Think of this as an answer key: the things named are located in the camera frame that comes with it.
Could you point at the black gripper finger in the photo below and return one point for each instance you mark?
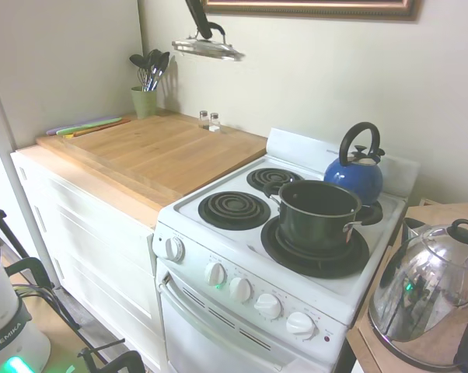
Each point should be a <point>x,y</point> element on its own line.
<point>198,15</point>

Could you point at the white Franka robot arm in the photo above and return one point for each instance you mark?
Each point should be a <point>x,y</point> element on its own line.
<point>4,330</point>

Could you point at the black cooking pot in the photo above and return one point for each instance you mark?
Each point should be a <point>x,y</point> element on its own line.
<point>315,221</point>

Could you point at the black kitchen utensil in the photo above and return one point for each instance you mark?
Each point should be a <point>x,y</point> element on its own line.
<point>164,58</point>
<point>136,60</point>
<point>151,57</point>

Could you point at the green utensil holder cup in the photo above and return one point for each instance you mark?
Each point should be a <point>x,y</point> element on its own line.
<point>144,103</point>

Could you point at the glass pepper shaker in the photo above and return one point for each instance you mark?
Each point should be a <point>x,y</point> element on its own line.
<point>203,120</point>

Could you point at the glass salt shaker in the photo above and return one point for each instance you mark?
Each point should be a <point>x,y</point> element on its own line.
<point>214,123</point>

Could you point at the large wooden cutting board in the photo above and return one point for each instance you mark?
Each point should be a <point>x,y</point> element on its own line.
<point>152,151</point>

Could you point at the orange plastic knife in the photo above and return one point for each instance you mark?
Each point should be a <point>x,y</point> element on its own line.
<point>105,127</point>

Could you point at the green plastic knife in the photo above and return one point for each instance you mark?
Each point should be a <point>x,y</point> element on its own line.
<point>94,124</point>

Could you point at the colourful flat mats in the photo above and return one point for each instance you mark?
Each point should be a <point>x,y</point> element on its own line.
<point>63,129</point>

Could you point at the small black coil burner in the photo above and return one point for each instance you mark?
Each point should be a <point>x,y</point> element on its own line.
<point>269,178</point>
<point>234,210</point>

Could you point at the blue enamel kettle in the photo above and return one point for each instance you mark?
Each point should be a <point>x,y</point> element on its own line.
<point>354,178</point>

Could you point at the white stove knob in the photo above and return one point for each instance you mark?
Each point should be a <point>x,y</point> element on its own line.
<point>240,289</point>
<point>268,307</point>
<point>300,326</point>
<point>175,248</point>
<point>215,272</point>

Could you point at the white drawer cabinet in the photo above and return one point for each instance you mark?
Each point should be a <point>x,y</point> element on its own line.
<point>94,248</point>

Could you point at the large black coil burner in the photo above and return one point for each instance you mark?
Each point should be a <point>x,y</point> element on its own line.
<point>376,211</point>
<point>319,260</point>

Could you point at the black tripod leg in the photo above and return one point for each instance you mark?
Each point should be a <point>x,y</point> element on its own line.
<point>6,227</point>

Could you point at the white electric stove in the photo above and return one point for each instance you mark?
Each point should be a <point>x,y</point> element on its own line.
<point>234,311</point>

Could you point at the black C-clamp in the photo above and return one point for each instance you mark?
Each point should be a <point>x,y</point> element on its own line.
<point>121,359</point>
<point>32,268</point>

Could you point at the shiny steel kettle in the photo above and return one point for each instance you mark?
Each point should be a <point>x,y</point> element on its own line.
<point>424,295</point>

